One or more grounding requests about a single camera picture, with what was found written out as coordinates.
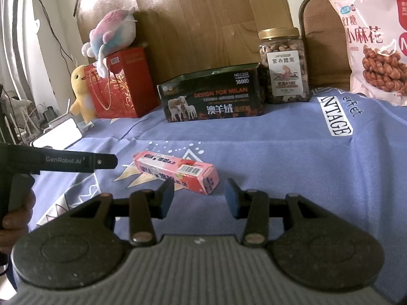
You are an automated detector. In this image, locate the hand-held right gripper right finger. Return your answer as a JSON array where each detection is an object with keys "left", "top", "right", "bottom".
[{"left": 224, "top": 178, "right": 318, "bottom": 249}]

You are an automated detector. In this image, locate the white flat panel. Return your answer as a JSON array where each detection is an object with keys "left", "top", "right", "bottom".
[{"left": 32, "top": 117, "right": 84, "bottom": 150}]

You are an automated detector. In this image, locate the wooden board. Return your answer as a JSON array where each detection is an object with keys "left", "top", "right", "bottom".
[{"left": 76, "top": 0, "right": 302, "bottom": 81}]

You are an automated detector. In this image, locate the red gift bag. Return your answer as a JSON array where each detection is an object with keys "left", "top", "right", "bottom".
[{"left": 84, "top": 46, "right": 159, "bottom": 119}]

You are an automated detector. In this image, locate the blue printed bed sheet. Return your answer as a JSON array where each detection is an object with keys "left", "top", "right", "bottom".
[{"left": 16, "top": 86, "right": 407, "bottom": 296}]

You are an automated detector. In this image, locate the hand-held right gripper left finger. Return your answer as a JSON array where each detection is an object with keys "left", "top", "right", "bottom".
[{"left": 71, "top": 178, "right": 175, "bottom": 248}]

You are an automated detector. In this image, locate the brown chair back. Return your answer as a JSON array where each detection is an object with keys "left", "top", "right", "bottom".
[{"left": 299, "top": 0, "right": 357, "bottom": 91}]

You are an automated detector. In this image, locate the clear nut jar gold lid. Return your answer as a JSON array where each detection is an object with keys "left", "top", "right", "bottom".
[{"left": 257, "top": 27, "right": 310, "bottom": 105}]

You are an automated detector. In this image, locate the person's left hand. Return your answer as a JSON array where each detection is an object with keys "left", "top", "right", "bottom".
[{"left": 0, "top": 193, "right": 36, "bottom": 256}]

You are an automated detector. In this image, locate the pink carton box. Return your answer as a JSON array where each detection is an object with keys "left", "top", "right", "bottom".
[{"left": 133, "top": 151, "right": 219, "bottom": 195}]

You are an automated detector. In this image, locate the yellow plush duck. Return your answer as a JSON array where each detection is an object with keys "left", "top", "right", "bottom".
[{"left": 69, "top": 64, "right": 97, "bottom": 124}]

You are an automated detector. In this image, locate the black cable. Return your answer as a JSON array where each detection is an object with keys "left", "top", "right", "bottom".
[{"left": 32, "top": 0, "right": 80, "bottom": 70}]

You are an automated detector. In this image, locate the large pink snack bag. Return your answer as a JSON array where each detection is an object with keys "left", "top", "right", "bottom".
[{"left": 326, "top": 0, "right": 407, "bottom": 107}]

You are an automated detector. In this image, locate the dark box with sheep print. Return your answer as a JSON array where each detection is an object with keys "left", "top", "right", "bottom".
[{"left": 157, "top": 63, "right": 266, "bottom": 123}]

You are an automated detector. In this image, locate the pastel plush toy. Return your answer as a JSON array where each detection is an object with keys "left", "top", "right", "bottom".
[{"left": 81, "top": 10, "right": 138, "bottom": 77}]

